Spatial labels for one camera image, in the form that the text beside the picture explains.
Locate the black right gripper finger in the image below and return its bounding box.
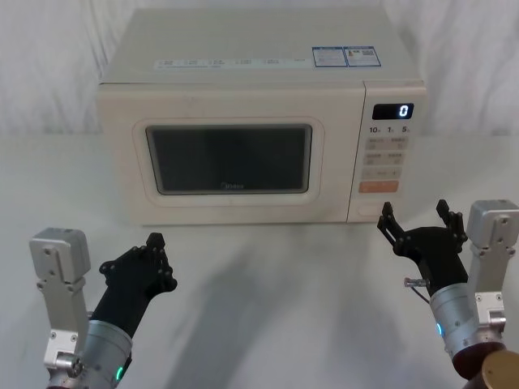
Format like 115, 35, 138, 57
435, 199, 464, 244
375, 201, 409, 248

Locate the cream microwave oven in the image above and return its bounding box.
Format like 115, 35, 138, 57
96, 7, 430, 224

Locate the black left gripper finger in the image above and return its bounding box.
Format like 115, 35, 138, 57
100, 232, 158, 277
156, 232, 179, 293

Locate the white table cloth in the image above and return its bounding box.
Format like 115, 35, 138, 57
0, 129, 519, 389

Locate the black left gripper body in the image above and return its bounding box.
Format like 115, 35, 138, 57
89, 254, 168, 340

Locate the thin cable with silver plug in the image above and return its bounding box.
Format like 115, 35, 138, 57
403, 277, 433, 304

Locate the white curtain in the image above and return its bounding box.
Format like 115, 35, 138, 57
0, 0, 519, 139

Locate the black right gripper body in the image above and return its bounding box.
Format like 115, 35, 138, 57
395, 226, 470, 293

